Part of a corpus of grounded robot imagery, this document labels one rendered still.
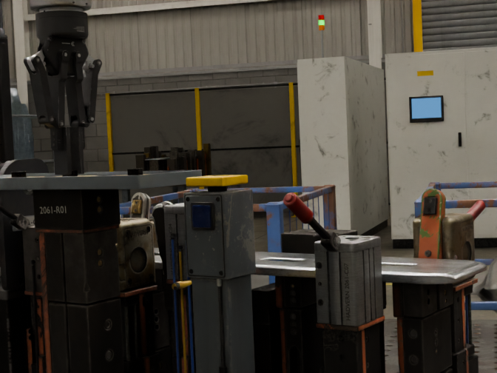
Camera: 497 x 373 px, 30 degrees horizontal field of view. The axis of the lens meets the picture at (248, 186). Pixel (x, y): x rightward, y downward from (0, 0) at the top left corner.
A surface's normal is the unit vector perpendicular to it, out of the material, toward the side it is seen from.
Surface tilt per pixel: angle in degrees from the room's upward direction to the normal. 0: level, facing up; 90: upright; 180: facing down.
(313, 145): 90
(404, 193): 90
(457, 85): 90
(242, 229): 90
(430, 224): 78
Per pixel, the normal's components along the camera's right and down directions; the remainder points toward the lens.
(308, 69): -0.31, 0.07
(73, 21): 0.63, 0.01
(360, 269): 0.83, 0.00
